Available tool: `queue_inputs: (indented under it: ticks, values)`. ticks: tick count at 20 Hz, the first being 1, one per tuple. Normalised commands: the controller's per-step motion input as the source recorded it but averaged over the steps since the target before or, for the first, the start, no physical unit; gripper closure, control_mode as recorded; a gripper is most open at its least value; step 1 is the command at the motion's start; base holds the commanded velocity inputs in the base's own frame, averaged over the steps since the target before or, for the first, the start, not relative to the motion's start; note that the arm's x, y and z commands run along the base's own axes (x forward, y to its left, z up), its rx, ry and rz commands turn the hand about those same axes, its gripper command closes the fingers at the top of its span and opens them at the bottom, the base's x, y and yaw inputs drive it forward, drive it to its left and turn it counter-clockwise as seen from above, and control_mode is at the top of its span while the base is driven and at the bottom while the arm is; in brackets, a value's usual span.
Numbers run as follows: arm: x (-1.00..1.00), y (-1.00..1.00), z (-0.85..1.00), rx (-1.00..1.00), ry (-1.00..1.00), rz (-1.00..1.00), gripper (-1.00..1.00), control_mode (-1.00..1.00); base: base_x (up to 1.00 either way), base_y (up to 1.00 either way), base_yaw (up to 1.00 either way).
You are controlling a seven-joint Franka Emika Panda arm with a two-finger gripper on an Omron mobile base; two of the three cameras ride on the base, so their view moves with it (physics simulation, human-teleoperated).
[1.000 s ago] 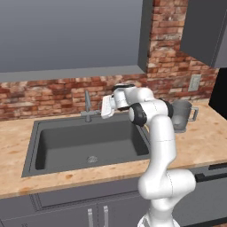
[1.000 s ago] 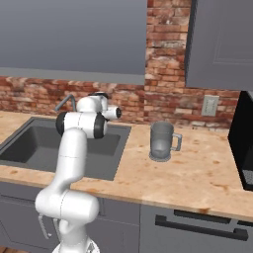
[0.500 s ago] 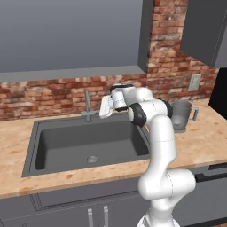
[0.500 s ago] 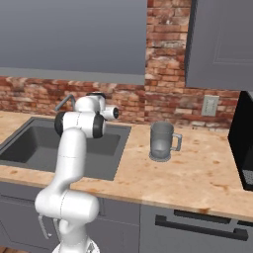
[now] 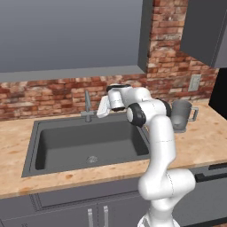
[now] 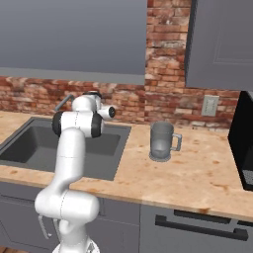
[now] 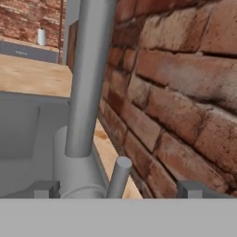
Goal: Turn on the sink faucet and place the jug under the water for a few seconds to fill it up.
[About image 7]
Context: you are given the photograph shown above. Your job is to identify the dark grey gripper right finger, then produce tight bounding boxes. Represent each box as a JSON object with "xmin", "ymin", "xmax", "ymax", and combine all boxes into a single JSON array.
[{"xmin": 176, "ymin": 180, "xmax": 233, "ymax": 199}]

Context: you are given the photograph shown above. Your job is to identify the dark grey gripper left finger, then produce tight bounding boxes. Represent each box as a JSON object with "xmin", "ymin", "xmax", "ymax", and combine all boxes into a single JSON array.
[{"xmin": 2, "ymin": 180, "xmax": 61, "ymax": 199}]

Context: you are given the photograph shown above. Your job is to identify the grey sink basin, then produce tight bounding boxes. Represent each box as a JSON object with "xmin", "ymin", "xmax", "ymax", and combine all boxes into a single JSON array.
[{"xmin": 0, "ymin": 91, "xmax": 109, "ymax": 199}]

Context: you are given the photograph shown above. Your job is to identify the grey sink faucet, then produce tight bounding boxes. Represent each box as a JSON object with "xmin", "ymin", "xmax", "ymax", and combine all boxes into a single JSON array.
[{"xmin": 52, "ymin": 0, "xmax": 119, "ymax": 199}]

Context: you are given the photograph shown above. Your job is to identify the grey appliance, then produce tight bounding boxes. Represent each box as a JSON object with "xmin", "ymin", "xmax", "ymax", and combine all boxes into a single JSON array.
[{"xmin": 0, "ymin": 40, "xmax": 60, "ymax": 65}]

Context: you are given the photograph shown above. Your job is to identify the small white jar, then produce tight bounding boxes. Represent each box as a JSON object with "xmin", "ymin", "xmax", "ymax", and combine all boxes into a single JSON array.
[{"xmin": 36, "ymin": 27, "xmax": 47, "ymax": 46}]

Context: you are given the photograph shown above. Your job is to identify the grey tall cabinet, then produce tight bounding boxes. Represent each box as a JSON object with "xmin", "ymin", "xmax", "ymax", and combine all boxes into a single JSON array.
[{"xmin": 62, "ymin": 0, "xmax": 81, "ymax": 66}]

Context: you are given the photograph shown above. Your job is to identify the grey faucet handle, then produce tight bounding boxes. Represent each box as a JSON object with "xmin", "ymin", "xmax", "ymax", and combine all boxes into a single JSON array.
[{"xmin": 106, "ymin": 156, "xmax": 133, "ymax": 199}]

